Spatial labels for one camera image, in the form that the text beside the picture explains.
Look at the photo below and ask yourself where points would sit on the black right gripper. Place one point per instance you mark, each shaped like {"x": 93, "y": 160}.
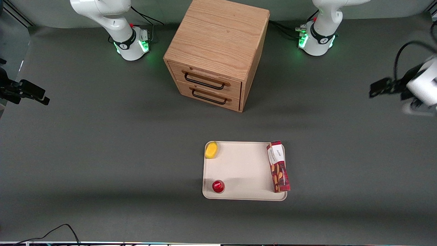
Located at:
{"x": 6, "y": 86}

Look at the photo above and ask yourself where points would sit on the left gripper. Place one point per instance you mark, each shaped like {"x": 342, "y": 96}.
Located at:
{"x": 397, "y": 85}

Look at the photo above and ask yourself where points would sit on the red cookie box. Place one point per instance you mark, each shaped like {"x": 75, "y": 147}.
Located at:
{"x": 279, "y": 171}

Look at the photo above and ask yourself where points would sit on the white plastic tray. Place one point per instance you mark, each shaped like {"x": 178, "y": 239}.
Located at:
{"x": 244, "y": 167}

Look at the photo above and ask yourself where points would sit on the wooden drawer front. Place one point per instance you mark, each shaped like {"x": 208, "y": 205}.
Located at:
{"x": 177, "y": 72}
{"x": 232, "y": 102}

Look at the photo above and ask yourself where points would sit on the wooden drawer cabinet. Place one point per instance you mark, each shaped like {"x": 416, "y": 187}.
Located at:
{"x": 218, "y": 34}

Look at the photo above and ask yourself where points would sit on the yellow lemon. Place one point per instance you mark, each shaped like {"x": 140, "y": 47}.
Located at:
{"x": 211, "y": 150}

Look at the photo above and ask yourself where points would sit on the red soda can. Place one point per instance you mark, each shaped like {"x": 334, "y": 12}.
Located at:
{"x": 218, "y": 186}

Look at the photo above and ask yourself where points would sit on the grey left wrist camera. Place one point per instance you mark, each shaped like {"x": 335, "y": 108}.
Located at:
{"x": 414, "y": 109}

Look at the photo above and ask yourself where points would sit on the black frame rail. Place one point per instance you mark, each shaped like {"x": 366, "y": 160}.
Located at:
{"x": 15, "y": 13}

